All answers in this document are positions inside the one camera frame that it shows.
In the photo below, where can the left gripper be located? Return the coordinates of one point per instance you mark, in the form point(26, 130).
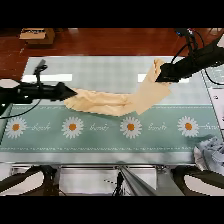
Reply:
point(63, 92)

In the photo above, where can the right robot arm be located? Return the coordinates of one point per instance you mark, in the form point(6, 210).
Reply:
point(204, 56)

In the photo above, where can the cardboard box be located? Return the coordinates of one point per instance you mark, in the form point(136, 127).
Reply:
point(36, 35)

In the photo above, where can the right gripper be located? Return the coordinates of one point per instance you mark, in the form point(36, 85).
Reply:
point(169, 72)

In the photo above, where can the cream shirt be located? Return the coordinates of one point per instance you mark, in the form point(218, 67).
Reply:
point(110, 102)

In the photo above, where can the silver frame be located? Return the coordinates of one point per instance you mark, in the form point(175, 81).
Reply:
point(138, 183)

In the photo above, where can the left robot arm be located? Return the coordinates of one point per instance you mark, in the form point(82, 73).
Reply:
point(20, 92)

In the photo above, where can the light blue garment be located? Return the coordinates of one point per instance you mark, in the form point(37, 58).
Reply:
point(211, 153)

